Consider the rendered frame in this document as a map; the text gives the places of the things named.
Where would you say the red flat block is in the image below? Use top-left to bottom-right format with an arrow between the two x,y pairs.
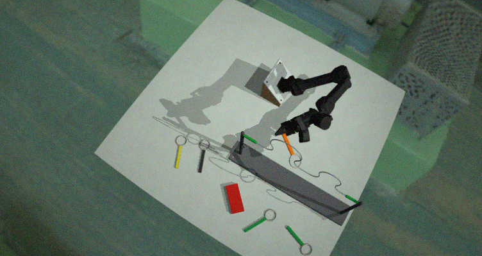
226,183 -> 244,214

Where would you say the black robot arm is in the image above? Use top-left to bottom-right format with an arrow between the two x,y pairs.
277,65 -> 352,143

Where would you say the orange handle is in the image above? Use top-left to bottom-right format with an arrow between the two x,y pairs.
282,134 -> 302,168

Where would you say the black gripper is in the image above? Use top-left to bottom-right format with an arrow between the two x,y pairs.
275,113 -> 310,136

